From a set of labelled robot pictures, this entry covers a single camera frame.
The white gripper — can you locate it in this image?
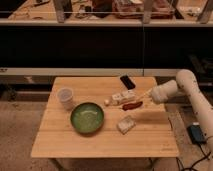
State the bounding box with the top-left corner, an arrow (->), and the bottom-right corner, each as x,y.
136,80 -> 177,103

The black power adapter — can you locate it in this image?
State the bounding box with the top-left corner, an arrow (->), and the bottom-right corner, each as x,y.
187,125 -> 206,144

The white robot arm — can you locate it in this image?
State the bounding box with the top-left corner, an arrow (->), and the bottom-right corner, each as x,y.
140,69 -> 213,153

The white plastic bottle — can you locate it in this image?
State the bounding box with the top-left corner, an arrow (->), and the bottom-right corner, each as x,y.
104,90 -> 135,106

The black cable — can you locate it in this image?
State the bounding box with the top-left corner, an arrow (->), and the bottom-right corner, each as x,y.
175,134 -> 213,171

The red chili pepper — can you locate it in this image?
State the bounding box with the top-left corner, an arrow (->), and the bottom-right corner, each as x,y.
121,101 -> 143,111

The green bowl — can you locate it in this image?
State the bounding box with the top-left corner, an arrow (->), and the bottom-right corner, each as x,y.
70,102 -> 104,134

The long metal shelf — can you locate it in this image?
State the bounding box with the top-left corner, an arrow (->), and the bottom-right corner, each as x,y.
0,0 -> 213,28

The wooden table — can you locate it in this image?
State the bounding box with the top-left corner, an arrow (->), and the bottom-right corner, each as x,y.
31,77 -> 179,159

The black rectangular block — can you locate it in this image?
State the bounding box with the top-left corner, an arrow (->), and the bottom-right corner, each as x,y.
120,75 -> 135,90

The white sponge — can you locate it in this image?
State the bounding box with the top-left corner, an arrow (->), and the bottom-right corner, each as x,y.
117,116 -> 136,134

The clear plastic cup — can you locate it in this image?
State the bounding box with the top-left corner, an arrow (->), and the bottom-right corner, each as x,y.
57,87 -> 73,110

